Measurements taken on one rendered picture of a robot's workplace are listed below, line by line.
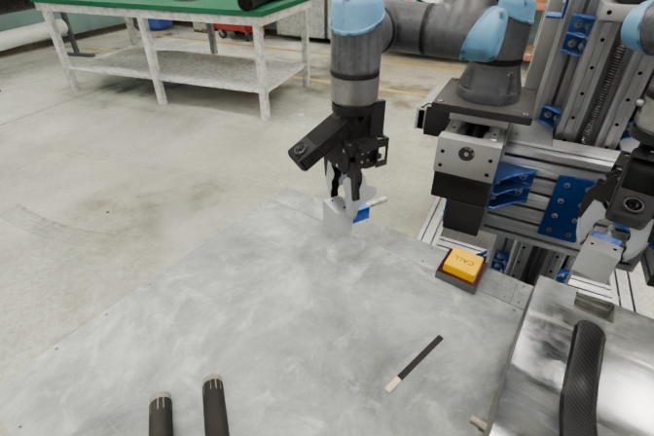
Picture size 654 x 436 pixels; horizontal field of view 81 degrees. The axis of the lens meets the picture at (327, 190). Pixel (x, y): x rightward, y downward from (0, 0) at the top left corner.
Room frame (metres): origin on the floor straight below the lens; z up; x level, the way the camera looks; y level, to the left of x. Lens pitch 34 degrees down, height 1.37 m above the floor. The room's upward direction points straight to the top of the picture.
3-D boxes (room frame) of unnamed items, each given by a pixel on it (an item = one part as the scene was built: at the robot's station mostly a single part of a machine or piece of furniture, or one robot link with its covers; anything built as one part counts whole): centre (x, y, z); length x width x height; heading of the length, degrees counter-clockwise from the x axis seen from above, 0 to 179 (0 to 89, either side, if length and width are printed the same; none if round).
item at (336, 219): (0.60, -0.06, 0.93); 0.13 x 0.05 x 0.05; 120
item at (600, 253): (0.49, -0.47, 0.93); 0.13 x 0.05 x 0.05; 138
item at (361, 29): (0.59, -0.04, 1.25); 0.09 x 0.08 x 0.11; 149
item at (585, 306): (0.40, -0.42, 0.87); 0.05 x 0.05 x 0.04; 55
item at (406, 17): (0.67, -0.11, 1.25); 0.11 x 0.11 x 0.08; 59
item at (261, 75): (4.03, 1.44, 0.51); 2.40 x 1.13 x 1.02; 70
